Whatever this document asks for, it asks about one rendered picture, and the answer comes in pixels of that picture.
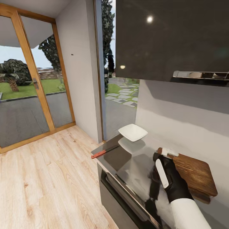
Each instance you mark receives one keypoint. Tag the cutting board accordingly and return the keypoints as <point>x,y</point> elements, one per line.
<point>196,173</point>

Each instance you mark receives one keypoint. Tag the bowl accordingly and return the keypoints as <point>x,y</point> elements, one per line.
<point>133,132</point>

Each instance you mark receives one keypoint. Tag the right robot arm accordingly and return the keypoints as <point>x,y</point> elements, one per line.
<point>186,213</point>

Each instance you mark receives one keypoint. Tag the cabinet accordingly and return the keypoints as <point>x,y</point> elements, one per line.
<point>181,41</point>

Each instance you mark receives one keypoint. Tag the parer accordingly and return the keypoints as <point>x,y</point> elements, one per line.
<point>104,151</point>

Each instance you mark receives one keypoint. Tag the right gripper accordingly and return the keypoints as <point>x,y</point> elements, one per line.
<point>156,156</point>

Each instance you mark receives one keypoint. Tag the dishwasher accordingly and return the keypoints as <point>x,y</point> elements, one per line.
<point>122,209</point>

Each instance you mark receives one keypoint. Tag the door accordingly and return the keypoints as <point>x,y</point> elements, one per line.
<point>35,100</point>

